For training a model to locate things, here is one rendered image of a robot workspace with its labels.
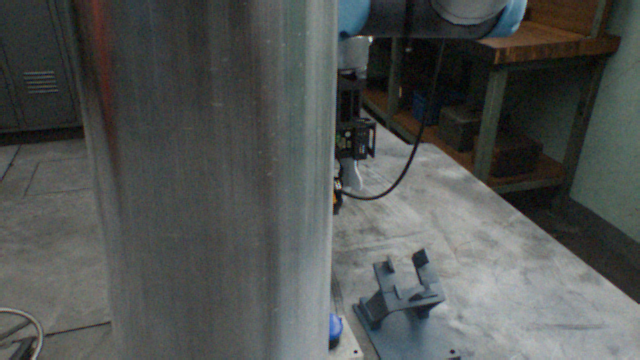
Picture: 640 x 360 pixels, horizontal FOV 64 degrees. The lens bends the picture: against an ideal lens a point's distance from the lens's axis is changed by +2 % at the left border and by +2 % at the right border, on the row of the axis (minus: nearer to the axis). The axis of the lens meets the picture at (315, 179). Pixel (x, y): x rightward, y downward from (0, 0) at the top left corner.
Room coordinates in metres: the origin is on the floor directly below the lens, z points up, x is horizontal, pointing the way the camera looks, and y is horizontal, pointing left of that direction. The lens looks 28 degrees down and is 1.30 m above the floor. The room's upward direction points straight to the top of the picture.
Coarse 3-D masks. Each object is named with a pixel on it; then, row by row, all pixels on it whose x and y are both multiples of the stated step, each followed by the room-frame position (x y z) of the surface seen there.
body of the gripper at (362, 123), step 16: (352, 80) 0.62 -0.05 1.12; (336, 96) 0.60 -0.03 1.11; (352, 96) 0.60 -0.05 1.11; (336, 112) 0.60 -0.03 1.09; (352, 112) 0.60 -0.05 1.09; (336, 128) 0.59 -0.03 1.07; (352, 128) 0.61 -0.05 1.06; (368, 128) 0.63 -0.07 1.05; (336, 144) 0.61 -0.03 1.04; (352, 144) 0.61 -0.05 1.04; (368, 144) 0.63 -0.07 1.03
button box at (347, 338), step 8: (344, 320) 0.49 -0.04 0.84; (344, 328) 0.47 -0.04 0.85; (344, 336) 0.46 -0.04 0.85; (352, 336) 0.46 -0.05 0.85; (328, 344) 0.44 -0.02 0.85; (336, 344) 0.44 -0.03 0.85; (344, 344) 0.45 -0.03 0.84; (352, 344) 0.45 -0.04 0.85; (328, 352) 0.43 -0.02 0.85; (336, 352) 0.43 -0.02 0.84; (344, 352) 0.43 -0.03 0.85; (352, 352) 0.43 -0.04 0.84; (360, 352) 0.43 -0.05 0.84
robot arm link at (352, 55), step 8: (352, 40) 0.61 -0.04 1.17; (360, 40) 0.62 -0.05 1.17; (368, 40) 0.63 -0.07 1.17; (344, 48) 0.61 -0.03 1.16; (352, 48) 0.61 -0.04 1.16; (360, 48) 0.62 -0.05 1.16; (344, 56) 0.61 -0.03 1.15; (352, 56) 0.61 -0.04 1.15; (360, 56) 0.62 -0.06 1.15; (344, 64) 0.61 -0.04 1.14; (352, 64) 0.61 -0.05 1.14; (360, 64) 0.62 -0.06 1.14; (344, 72) 0.61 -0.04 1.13; (352, 72) 0.62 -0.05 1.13
